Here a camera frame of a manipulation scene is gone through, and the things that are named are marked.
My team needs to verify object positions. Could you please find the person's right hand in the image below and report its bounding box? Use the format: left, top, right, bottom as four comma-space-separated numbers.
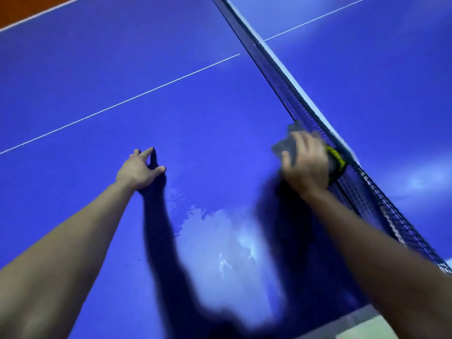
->
281, 130, 331, 200

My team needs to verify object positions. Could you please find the person's left hand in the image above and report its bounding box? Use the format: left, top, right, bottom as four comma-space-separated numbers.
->
116, 147, 166, 192

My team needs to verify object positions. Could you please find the grey cleaning cloth yellow edge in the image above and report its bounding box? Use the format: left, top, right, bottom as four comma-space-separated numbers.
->
271, 121, 349, 182

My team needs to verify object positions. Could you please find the person's left forearm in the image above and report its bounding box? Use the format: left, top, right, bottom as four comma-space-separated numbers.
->
0, 178, 139, 339

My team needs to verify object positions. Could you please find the person's right forearm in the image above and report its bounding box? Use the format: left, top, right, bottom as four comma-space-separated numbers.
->
300, 183, 452, 339

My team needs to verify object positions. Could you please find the black table tennis net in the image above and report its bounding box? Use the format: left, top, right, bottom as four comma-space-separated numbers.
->
211, 0, 452, 276

